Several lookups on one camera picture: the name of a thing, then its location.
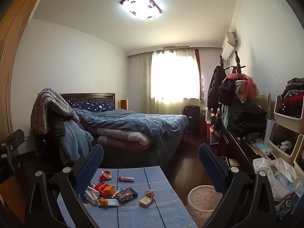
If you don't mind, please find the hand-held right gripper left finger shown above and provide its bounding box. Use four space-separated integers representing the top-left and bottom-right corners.
25 144 104 228

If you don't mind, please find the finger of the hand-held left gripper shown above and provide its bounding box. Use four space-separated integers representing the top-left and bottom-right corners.
0 129 25 184

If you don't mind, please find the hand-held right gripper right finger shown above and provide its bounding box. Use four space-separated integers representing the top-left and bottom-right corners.
198 143 287 228

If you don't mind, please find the red and white snack wrapper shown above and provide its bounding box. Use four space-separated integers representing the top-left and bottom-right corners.
99 170 114 181

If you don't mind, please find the white tissue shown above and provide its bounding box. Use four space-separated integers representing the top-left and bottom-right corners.
85 186 100 207

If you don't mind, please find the pink dotted waste bin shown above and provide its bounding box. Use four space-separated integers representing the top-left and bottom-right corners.
187 186 222 227

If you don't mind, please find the black cigarette pack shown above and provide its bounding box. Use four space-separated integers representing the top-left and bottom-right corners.
116 187 138 203

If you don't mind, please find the gold box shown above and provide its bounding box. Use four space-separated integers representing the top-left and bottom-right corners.
139 196 154 207

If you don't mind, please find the red crinkled wrapper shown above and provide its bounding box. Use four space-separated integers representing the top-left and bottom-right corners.
91 182 110 193

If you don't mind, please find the dark wooden dresser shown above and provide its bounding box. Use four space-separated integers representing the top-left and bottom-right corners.
217 123 269 178

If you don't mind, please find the light blue fleece robe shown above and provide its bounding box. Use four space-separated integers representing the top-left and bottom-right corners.
58 120 94 167

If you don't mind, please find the red storage box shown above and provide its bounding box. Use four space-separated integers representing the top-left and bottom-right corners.
200 115 211 136

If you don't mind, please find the pale blue packet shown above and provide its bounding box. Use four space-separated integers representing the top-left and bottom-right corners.
98 199 120 208

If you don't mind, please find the folded pink quilt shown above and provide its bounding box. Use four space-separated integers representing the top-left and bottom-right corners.
85 126 152 152

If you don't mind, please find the clear plastic container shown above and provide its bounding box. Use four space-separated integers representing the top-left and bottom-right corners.
205 108 220 124

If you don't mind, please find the black suitcase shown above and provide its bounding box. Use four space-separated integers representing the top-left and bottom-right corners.
183 105 200 135

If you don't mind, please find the black jacket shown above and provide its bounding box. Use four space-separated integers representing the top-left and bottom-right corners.
47 114 66 152

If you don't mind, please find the white plastic bag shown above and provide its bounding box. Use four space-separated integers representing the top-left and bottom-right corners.
253 158 301 202

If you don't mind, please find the stack of folded dark clothes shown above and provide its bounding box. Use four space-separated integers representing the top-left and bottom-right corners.
231 104 268 138

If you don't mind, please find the bed with dark headboard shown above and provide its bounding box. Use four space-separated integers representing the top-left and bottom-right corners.
59 93 189 169

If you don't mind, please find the blue star print pillow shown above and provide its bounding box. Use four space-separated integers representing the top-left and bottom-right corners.
68 100 114 112

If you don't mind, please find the blue patterned duvet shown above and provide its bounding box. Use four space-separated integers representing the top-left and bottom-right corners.
72 108 189 148

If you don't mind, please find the white roll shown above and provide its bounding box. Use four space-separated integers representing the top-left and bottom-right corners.
265 119 276 148

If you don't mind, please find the cream stacking bin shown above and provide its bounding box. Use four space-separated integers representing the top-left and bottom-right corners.
268 122 304 167
274 95 304 127

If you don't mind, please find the grey knit blanket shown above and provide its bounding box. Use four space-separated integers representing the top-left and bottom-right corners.
30 88 80 135

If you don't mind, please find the blue checked tablecloth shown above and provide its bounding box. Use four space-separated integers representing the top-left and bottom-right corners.
57 166 193 228

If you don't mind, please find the dark box with round logo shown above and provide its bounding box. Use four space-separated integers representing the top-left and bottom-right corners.
275 190 300 219

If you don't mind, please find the cream window curtain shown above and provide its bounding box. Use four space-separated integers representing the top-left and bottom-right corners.
140 47 202 118

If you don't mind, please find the dark wooden coat rack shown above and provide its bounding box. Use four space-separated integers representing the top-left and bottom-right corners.
231 51 246 74
219 55 230 72

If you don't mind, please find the clothes heap in bin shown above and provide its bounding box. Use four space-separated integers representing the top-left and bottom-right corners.
281 77 304 118

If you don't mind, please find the wooden wardrobe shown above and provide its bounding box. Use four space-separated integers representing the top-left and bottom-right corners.
0 0 49 219

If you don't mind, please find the white air conditioner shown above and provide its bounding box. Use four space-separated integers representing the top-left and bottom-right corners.
221 30 238 60

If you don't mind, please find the square ceiling lamp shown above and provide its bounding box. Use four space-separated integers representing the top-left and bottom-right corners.
119 0 162 21

